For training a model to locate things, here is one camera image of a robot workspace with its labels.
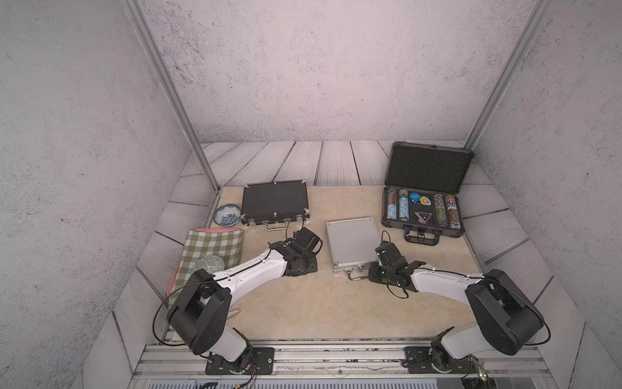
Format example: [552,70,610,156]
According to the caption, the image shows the black carbon poker case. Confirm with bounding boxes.
[241,180,310,231]

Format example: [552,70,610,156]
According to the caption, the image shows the blue small blind button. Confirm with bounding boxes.
[410,192,422,203]

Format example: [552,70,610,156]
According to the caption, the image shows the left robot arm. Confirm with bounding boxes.
[166,228,323,371]

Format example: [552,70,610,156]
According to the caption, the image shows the green checked cloth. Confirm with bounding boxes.
[167,230,244,306]

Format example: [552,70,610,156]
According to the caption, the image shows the small silver poker case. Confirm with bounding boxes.
[327,217,381,281]

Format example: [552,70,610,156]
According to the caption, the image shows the blue floral ceramic bowl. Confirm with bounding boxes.
[212,204,241,228]

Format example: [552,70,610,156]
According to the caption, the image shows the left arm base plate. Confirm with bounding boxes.
[205,346,275,375]

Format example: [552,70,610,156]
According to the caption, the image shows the large black poker case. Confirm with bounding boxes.
[382,141,474,246]

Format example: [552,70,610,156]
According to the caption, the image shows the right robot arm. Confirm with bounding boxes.
[369,242,547,364]

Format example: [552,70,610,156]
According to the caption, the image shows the clear glass bowl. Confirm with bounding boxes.
[191,254,225,274]

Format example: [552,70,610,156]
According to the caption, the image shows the pink cutting board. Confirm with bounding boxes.
[194,227,240,233]

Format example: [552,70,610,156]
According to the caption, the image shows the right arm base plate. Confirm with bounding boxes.
[401,346,477,375]

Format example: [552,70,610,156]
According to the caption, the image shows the triangular all-in button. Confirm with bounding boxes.
[415,212,432,225]

